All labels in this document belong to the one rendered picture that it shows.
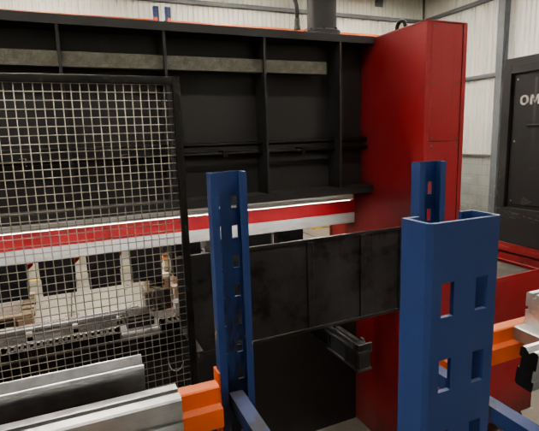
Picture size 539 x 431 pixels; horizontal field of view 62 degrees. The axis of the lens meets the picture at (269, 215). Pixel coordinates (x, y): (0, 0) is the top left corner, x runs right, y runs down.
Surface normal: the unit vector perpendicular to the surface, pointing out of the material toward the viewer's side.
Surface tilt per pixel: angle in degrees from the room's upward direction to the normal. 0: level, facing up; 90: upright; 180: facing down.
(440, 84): 90
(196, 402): 90
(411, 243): 90
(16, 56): 90
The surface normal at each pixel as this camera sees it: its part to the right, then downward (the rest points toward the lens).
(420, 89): -0.91, 0.10
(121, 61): 0.41, 0.15
